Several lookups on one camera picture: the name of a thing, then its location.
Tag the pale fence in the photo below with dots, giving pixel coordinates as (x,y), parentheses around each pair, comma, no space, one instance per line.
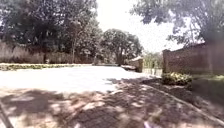
(152,71)

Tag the red brick path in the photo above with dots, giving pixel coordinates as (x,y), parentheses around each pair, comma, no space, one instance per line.
(126,106)

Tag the grey paved road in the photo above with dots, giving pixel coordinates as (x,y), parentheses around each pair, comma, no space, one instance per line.
(66,78)

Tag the low flowering bush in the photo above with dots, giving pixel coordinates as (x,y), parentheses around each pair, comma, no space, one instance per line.
(176,78)

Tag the robot's own part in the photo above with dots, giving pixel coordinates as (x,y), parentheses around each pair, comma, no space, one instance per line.
(77,126)
(146,125)

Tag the row of tall trees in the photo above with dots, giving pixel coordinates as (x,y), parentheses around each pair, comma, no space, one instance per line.
(50,23)
(200,16)

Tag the concrete drainage channel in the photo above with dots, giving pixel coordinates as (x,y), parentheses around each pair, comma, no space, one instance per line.
(186,95)

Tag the short brick wall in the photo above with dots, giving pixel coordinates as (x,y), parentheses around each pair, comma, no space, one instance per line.
(136,64)

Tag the red brick wall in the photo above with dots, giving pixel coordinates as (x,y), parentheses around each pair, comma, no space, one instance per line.
(190,60)

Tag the pale grey wall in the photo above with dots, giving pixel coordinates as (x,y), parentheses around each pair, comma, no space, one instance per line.
(20,53)

